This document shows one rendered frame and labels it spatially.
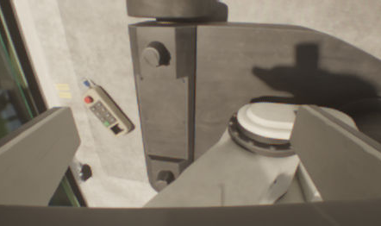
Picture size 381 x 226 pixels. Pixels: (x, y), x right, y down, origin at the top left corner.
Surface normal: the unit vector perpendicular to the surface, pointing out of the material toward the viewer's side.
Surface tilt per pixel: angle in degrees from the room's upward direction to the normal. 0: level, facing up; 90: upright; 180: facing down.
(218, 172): 90
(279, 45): 0
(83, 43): 0
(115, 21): 0
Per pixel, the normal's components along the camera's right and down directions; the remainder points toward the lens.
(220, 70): -0.17, 0.48
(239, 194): 0.00, -0.87
